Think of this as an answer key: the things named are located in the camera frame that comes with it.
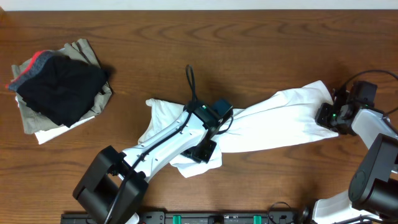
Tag white graphic t-shirt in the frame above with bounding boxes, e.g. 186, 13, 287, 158
137, 80, 340, 179

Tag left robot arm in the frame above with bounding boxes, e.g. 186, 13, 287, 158
73, 99, 233, 224

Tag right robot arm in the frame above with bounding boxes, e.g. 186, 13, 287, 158
310, 81, 397, 223

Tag black folded garment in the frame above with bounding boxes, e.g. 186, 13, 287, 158
6, 50, 109, 127

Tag white folded garment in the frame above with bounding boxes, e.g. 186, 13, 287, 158
15, 95, 95, 144

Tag khaki folded garment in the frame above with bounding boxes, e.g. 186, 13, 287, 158
16, 39, 112, 134

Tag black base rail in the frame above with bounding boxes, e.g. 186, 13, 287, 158
60, 202, 312, 224

